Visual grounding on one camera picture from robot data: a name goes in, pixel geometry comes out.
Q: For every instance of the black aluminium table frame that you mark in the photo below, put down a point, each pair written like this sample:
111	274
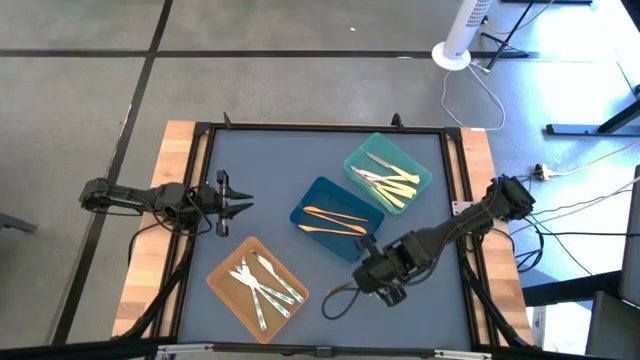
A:
325	126

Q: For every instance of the orange translucent plastic bin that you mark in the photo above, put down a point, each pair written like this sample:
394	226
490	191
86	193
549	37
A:
230	290

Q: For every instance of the silver metal bracket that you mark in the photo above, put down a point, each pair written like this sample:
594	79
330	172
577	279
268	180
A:
462	355
185	351

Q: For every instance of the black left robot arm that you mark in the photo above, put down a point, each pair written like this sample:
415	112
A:
130	197

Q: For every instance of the silver knife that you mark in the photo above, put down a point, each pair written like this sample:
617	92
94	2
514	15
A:
270	295

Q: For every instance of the white tower fan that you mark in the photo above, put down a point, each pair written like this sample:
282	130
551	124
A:
462	30

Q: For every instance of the grey furniture foot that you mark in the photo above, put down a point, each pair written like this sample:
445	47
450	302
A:
15	222

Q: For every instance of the black frame clamp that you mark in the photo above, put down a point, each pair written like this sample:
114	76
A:
227	121
397	121

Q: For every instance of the green translucent plastic bin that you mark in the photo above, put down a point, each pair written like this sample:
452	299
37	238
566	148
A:
390	145

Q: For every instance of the gold utensil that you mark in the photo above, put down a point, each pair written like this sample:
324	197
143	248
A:
345	224
342	288
335	214
330	231

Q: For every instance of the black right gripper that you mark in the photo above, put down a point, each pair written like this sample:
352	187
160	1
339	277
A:
385	270

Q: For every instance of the black desk foot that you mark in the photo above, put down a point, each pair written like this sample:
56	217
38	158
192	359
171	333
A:
575	130
565	292

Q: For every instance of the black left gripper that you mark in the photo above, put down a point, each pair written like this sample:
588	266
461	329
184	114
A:
210	202

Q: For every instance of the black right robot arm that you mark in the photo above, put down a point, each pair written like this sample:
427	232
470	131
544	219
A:
470	220

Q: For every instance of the grey table mat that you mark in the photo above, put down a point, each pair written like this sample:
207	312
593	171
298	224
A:
280	160

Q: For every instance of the blue plastic bin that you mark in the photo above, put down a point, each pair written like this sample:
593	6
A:
330	195

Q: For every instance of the dark grey furniture piece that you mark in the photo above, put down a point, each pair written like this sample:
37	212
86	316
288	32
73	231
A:
615	325

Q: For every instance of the black tripod stand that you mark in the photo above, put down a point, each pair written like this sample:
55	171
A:
510	35

